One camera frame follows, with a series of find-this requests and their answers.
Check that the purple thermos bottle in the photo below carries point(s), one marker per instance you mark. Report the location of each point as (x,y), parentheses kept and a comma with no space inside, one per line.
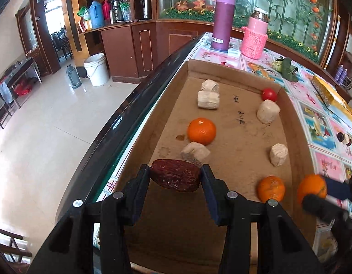
(223,21)

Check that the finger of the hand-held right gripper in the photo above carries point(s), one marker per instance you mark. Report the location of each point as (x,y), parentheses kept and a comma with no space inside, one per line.
(338,189)
(324,209)

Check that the orange mandarin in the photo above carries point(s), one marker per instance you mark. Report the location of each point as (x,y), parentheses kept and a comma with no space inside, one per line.
(201,130)
(310,188)
(270,189)

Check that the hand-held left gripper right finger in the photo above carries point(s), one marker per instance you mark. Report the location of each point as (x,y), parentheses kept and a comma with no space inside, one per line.
(210,198)

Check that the grey-green jug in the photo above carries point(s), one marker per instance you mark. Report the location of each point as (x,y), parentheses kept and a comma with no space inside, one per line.
(73,77)

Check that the black thermos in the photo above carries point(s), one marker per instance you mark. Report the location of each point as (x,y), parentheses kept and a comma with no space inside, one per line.
(146,5)

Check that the green leaf bundle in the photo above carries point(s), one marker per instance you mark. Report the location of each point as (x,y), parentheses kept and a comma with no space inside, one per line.
(286,69)

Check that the dried red date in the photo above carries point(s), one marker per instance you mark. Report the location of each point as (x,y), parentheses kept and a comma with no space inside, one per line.
(176,175)

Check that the blue thermos jug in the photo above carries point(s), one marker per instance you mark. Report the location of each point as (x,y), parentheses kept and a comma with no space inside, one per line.
(96,14)

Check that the purple spray can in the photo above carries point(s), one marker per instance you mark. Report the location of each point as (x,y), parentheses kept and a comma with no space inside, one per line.
(340,74)
(348,77)

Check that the black coffee pot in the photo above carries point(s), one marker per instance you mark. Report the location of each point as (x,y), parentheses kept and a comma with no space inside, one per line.
(116,5)

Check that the dark side bench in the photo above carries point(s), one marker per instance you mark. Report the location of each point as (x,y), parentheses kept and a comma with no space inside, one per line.
(20,71)

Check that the red thermos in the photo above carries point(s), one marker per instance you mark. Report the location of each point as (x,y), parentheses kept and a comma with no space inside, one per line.
(106,10)

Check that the dark dining chairs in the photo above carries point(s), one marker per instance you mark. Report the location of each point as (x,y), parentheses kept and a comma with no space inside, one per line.
(61,44)

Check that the red plastic bag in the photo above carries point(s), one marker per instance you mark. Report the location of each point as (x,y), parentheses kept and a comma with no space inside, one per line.
(21,89)

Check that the blue cloth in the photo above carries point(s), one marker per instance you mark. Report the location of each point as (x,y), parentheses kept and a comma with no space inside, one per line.
(5,92)

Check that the wooden counter cabinet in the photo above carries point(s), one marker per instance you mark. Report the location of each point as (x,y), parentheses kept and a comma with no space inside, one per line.
(127,48)

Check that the pink knit-sleeved bottle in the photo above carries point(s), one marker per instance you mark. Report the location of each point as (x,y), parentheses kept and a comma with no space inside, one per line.
(254,37)

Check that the small red tomato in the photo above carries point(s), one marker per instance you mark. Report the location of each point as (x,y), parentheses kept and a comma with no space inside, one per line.
(269,94)

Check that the beige pressed cake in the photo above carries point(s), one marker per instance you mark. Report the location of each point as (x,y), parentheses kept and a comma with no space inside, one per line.
(268,111)
(208,100)
(278,154)
(209,85)
(195,152)

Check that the wooden chair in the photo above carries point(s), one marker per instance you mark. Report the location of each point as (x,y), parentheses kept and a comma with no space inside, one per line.
(10,251)

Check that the white plastic bucket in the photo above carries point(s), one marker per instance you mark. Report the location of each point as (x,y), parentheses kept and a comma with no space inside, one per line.
(96,70)

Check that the brown cardboard box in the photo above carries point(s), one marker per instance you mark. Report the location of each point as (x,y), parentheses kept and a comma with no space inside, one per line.
(244,151)

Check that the green packet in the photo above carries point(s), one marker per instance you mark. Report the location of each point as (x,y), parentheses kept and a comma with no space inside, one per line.
(84,12)
(125,10)

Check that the glass display with flowers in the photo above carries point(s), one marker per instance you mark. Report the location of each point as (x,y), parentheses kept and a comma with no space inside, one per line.
(278,2)

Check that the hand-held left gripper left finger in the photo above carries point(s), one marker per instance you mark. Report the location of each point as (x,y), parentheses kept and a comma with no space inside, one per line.
(141,194)

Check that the yellow and white box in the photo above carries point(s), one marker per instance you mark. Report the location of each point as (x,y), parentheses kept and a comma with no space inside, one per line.
(333,95)

